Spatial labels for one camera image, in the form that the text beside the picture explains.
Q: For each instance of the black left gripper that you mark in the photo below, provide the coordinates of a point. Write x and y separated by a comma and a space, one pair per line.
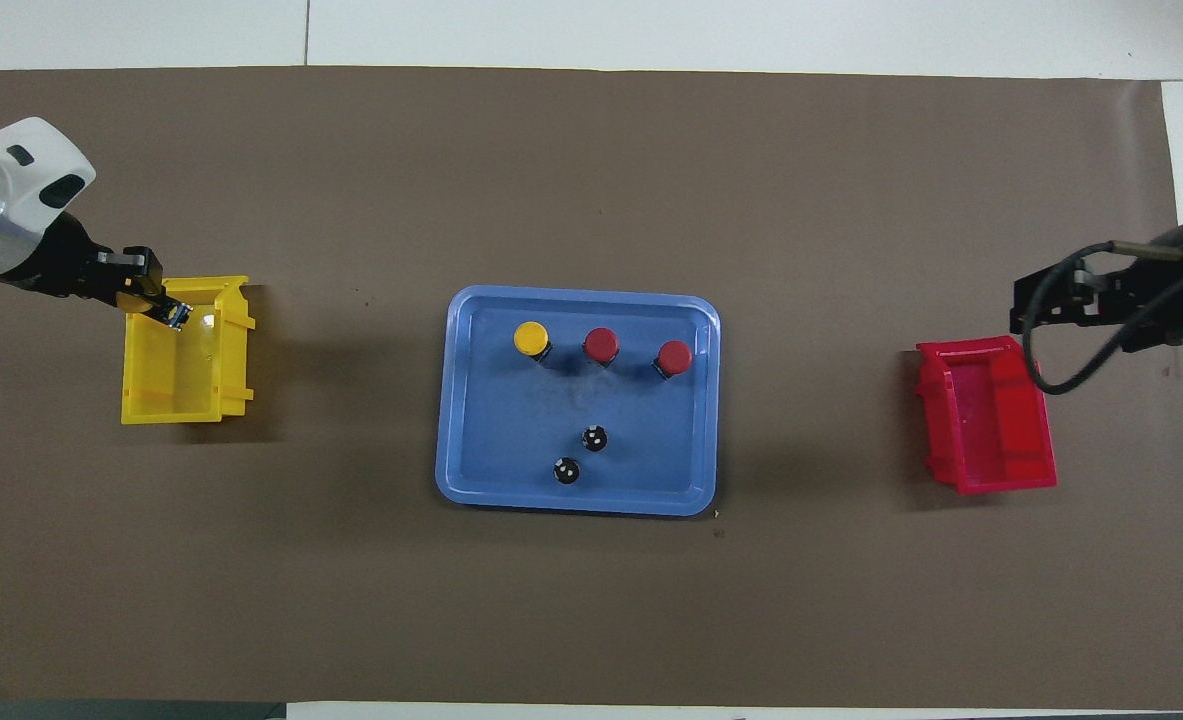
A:
71, 265

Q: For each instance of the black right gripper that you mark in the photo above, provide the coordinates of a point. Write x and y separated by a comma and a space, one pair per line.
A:
1166, 300

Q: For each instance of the yellow push button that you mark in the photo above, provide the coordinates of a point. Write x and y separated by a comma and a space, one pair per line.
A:
531, 338
131, 300

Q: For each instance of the red push button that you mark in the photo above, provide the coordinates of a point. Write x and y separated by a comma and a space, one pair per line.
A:
601, 345
673, 357

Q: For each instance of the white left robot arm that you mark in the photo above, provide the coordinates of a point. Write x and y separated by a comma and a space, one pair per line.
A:
11, 175

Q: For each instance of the blue plastic tray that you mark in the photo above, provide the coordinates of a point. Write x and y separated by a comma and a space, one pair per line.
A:
511, 450

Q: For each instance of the yellow plastic bin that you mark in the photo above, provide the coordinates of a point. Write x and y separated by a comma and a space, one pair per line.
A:
171, 380

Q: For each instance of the red plastic bin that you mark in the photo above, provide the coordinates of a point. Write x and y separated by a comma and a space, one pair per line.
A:
996, 430

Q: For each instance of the small black cylinder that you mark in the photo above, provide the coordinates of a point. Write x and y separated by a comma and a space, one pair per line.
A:
567, 470
595, 437

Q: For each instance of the brown paper table mat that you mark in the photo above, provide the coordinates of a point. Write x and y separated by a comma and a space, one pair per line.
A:
591, 600

